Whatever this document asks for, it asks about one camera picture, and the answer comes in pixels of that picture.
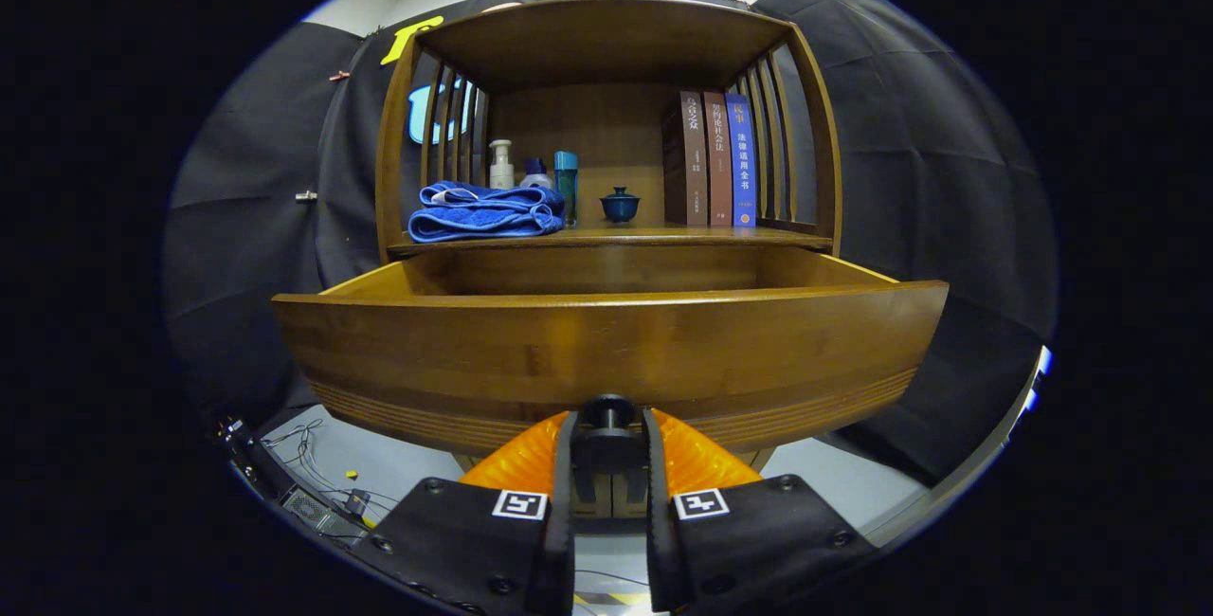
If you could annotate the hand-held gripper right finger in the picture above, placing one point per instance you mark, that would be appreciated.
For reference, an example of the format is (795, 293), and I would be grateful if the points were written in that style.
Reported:
(758, 540)

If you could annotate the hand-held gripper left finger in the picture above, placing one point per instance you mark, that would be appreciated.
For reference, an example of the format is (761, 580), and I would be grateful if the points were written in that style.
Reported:
(474, 540)

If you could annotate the wooden drawer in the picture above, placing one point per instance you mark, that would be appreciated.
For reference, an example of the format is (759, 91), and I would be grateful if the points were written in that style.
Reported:
(606, 351)

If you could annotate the wooden countertop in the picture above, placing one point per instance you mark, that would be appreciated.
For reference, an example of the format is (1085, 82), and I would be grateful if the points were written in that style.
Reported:
(654, 235)

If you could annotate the wooden cabinet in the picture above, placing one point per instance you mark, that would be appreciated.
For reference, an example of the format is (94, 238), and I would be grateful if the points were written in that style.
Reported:
(588, 38)

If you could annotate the black electronic box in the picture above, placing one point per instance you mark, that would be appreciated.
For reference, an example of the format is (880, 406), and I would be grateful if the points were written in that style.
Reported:
(317, 510)

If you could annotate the blue folded towel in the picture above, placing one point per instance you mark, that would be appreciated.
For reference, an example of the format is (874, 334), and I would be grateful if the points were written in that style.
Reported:
(483, 213)

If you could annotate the blue lidded teacup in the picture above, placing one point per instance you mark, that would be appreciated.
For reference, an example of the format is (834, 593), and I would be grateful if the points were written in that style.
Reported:
(621, 207)

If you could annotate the white bottle with blue cap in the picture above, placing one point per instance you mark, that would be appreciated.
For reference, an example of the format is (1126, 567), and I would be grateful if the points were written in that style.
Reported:
(536, 176)

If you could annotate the teal slim bottle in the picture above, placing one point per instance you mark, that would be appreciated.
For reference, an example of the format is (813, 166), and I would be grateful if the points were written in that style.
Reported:
(567, 180)

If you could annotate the white pump bottle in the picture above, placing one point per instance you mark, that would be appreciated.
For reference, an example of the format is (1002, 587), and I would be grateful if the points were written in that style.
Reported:
(501, 169)

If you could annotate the blue book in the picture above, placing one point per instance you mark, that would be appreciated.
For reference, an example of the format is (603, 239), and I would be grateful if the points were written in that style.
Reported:
(742, 161)

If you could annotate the reddish brown book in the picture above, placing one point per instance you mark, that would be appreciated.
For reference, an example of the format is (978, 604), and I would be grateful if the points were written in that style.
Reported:
(719, 161)

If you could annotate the dark brown book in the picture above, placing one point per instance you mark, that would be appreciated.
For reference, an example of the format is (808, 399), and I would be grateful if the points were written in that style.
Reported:
(687, 161)

